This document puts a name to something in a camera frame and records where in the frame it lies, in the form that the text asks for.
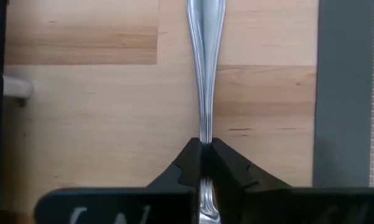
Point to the grey silicone mat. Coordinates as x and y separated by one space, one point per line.
345 93

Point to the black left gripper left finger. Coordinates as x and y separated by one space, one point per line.
161 202

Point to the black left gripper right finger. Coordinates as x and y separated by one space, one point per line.
267 205

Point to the white base peg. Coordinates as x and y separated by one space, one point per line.
17 87

